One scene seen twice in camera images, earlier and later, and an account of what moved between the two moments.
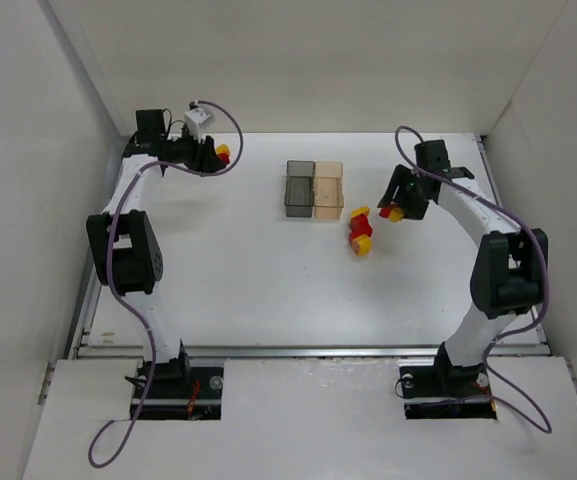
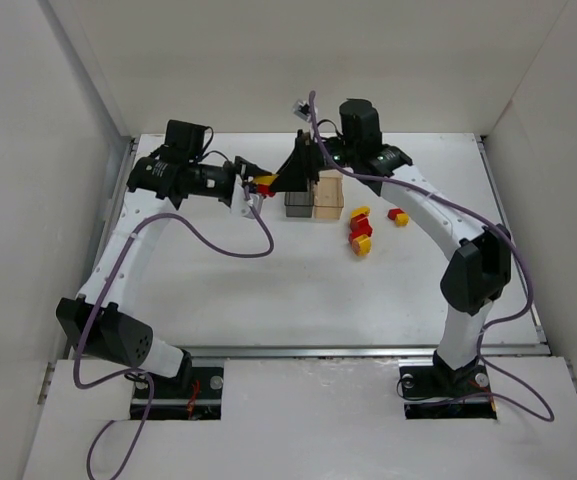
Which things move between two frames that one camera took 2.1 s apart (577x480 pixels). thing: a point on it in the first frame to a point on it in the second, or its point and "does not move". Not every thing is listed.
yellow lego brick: x=223 y=148 to x=265 y=179
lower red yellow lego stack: x=360 y=243 does not move
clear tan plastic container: x=328 y=190 does not move
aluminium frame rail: x=291 y=351 does not move
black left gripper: x=206 y=154 to x=239 y=170
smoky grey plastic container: x=299 y=188 does not move
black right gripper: x=407 y=191 to x=306 y=160
